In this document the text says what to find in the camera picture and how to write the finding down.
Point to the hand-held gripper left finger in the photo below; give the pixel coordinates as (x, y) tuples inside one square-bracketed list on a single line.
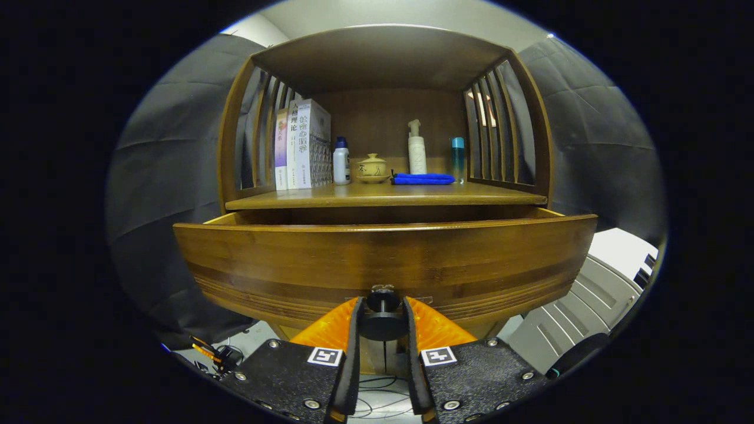
[(352, 365)]

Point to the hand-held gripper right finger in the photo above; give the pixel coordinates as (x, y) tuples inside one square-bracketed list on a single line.
[(412, 365)]

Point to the wooden drawer with black knob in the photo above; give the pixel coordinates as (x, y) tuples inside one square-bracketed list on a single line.
[(294, 259)]

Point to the wooden countertop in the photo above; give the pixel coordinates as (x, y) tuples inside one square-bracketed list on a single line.
[(383, 194)]

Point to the brown wooden cabinet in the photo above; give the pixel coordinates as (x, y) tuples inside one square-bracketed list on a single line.
[(383, 59)]

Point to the orange and black tool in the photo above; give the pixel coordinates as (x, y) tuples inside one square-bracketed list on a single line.
[(215, 353)]

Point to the dark cylinder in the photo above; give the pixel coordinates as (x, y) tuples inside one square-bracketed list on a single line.
[(580, 353)]

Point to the blue folded cloth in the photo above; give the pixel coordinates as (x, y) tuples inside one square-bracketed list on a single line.
[(424, 178)]

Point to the white appliance box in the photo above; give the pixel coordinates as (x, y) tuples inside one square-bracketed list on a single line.
[(589, 294)]

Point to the yellow lidded teacup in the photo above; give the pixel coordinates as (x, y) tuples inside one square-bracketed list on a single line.
[(372, 168)]

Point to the white bottle with blue cap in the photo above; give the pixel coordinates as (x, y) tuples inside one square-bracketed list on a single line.
[(341, 165)]

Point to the slim blue bottle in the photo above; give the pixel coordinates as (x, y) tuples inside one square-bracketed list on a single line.
[(457, 162)]

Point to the white pump bottle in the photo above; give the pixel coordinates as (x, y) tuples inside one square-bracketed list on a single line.
[(417, 153)]

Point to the white patterned thick book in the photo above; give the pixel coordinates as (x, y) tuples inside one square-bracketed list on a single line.
[(315, 147)]

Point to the purple book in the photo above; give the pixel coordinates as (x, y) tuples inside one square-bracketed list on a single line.
[(281, 153)]

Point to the black backdrop cloth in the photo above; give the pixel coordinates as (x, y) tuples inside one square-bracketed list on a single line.
[(165, 176)]

